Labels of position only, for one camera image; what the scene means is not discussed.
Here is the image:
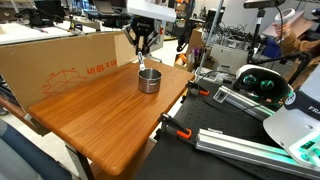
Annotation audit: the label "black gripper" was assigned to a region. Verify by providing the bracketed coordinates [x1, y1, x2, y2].
[122, 15, 162, 54]

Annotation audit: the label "black white dry-erase marker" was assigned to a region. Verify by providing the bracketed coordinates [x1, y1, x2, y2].
[137, 50, 147, 72]

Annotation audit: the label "white VR controller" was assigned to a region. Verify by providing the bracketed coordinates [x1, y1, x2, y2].
[274, 7, 297, 27]

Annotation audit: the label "small silver metal pot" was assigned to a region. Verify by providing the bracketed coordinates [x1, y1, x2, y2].
[137, 67, 163, 95]

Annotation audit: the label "operator hand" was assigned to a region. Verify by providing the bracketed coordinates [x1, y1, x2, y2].
[272, 20, 293, 38]

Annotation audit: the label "orange white item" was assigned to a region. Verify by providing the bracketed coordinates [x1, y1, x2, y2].
[174, 52, 188, 67]

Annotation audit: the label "grey laptop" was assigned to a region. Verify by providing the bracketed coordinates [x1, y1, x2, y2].
[92, 0, 117, 15]

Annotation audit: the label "silver metal pole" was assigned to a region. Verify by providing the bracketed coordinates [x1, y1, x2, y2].
[194, 0, 225, 83]

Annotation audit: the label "black orange bar clamp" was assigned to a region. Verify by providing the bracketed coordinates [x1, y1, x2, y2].
[157, 112, 194, 141]
[185, 80, 211, 100]

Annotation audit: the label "grey equipment box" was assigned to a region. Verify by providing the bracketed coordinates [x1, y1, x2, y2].
[209, 42, 250, 76]

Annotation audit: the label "brown cardboard box orange print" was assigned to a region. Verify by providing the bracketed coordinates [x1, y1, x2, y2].
[0, 31, 118, 114]

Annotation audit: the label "black computer monitor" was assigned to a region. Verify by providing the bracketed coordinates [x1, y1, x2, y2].
[33, 0, 67, 20]

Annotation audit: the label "white lab table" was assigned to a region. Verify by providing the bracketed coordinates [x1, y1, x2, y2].
[0, 21, 101, 47]

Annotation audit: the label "white VR headset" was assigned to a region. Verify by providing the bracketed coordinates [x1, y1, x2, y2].
[234, 64, 295, 105]

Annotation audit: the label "blue plastic bin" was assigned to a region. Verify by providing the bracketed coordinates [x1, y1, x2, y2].
[261, 36, 284, 58]

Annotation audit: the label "metal table leg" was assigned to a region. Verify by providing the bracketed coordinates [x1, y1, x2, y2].
[64, 142, 97, 180]

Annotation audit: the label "flat cardboard sheets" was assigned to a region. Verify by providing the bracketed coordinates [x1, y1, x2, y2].
[262, 9, 315, 39]

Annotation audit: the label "black camera stand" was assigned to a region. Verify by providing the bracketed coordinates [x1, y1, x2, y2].
[245, 8, 267, 65]

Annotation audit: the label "short aluminium extrusion rail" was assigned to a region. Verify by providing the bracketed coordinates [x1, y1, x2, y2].
[212, 85, 279, 122]

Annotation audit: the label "black stereo camera bar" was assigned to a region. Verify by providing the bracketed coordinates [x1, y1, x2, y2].
[242, 0, 287, 10]

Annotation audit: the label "long aluminium extrusion rail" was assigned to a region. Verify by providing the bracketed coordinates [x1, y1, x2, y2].
[195, 127, 320, 180]

